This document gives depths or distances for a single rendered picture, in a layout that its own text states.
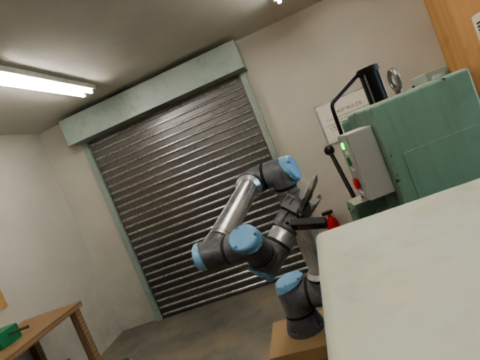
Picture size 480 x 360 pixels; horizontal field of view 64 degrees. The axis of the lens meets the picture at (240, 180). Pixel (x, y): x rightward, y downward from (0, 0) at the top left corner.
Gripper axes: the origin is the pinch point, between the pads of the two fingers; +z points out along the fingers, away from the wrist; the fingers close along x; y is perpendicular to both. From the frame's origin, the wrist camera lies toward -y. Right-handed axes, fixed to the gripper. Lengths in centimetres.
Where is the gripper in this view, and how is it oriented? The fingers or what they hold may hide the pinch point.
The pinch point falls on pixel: (320, 185)
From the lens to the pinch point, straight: 132.7
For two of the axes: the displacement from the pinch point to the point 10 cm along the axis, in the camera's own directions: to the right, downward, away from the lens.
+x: 2.6, 4.8, 8.4
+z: 5.3, -7.9, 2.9
